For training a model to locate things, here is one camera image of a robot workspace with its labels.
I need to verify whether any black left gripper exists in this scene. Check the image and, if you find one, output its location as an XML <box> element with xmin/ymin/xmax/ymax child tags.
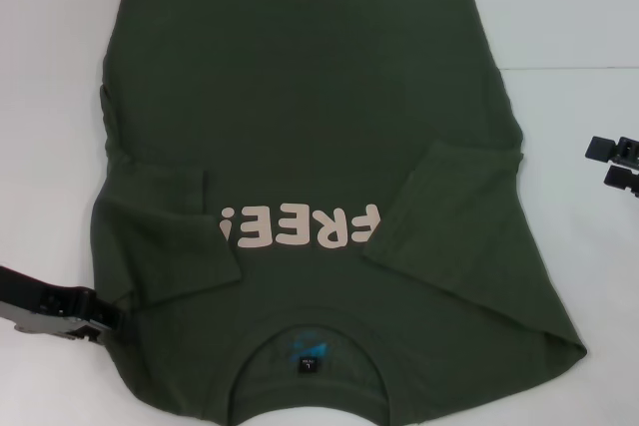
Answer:
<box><xmin>0</xmin><ymin>265</ymin><xmax>125</xmax><ymax>343</ymax></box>

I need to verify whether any dark green FREE t-shirt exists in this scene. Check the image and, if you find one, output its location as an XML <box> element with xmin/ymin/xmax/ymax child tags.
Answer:
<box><xmin>92</xmin><ymin>0</ymin><xmax>586</xmax><ymax>410</ymax></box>

